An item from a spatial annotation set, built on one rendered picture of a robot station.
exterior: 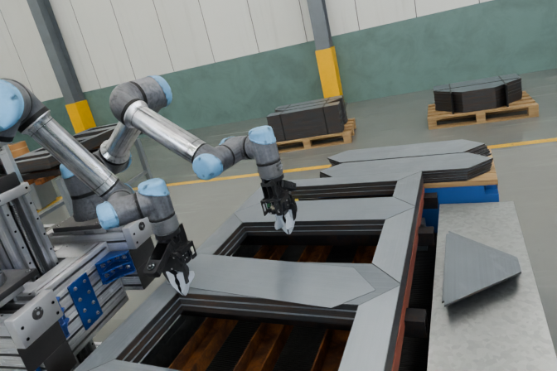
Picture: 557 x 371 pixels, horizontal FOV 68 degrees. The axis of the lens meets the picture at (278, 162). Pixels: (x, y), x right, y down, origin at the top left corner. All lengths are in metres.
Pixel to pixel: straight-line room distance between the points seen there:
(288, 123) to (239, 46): 3.34
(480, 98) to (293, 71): 3.98
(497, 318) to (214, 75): 8.13
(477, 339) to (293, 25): 7.48
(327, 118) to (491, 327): 4.54
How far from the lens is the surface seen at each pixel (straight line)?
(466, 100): 5.52
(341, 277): 1.19
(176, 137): 1.24
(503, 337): 1.17
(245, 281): 1.27
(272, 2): 8.34
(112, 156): 1.71
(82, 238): 1.78
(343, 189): 1.80
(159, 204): 1.17
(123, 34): 9.88
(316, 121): 5.53
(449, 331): 1.18
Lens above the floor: 1.53
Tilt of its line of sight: 17 degrees down
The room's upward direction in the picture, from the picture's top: 13 degrees counter-clockwise
